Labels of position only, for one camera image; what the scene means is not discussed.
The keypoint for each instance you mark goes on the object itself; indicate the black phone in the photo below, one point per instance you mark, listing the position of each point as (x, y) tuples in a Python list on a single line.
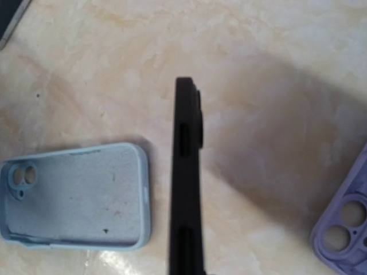
[(186, 254), (11, 13)]

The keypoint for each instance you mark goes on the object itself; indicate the light blue phone case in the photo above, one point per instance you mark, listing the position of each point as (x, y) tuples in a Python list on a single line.
[(86, 198)]

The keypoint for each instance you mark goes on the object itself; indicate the lilac phone case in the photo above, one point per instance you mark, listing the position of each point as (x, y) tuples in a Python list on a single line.
[(352, 258)]

